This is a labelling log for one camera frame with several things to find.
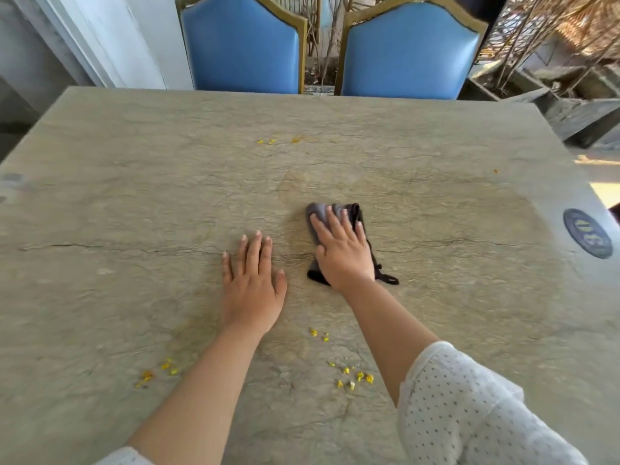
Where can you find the person's left hand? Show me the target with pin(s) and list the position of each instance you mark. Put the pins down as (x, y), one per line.
(252, 295)

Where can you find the person's right hand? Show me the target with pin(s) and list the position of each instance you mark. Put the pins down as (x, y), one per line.
(346, 261)

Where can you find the dark grey cloth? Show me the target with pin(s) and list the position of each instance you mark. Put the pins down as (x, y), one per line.
(317, 209)

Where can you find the person's left forearm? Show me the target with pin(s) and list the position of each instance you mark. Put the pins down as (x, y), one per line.
(198, 397)

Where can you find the person's right forearm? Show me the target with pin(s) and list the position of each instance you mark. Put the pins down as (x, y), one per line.
(382, 329)

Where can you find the scattered yellow food crumbs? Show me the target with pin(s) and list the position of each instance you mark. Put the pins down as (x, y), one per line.
(346, 370)

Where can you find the grey stone table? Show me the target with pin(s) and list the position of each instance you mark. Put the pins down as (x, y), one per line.
(121, 213)

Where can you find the grey stone planter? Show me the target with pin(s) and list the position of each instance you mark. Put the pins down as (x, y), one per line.
(581, 121)
(319, 90)
(523, 94)
(608, 84)

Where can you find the white dotted right sleeve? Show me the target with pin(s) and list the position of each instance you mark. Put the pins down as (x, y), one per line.
(465, 416)

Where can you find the white dotted sleeve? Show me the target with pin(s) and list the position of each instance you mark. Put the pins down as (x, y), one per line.
(123, 459)
(465, 416)

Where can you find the white dotted left sleeve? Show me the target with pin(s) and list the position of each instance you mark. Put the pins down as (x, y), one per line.
(123, 459)

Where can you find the black oval number plate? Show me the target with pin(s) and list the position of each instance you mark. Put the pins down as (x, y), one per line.
(588, 233)

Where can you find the black pillar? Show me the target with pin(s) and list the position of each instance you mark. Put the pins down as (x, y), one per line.
(489, 7)

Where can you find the group of rattan chairs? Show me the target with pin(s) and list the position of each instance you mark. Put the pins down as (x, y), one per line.
(581, 28)

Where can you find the blue padded chair gold frame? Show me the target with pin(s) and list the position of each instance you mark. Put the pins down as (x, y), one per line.
(411, 53)
(242, 43)

